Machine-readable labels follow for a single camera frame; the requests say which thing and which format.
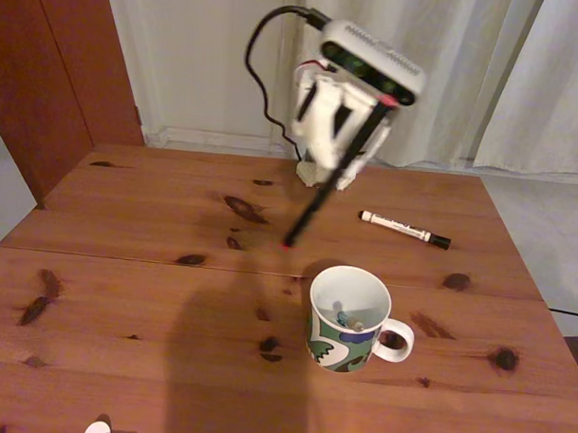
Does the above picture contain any thin black marker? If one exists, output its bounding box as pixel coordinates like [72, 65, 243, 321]
[281, 91, 400, 254]

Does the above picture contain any white marker with black cap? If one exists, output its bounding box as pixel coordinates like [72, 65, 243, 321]
[356, 209, 455, 253]

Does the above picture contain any grey oval camera box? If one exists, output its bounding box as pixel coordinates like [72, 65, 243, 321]
[318, 17, 430, 109]

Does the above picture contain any brown wooden cabinet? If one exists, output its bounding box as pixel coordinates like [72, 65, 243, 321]
[0, 0, 151, 215]

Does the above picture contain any white mug with green pattern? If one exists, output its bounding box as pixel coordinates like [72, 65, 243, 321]
[305, 264, 419, 376]

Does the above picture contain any black camera cable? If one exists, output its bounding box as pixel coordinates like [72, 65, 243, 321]
[241, 4, 333, 162]

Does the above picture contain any teal ballpoint pen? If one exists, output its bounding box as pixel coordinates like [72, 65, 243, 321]
[330, 300, 365, 334]

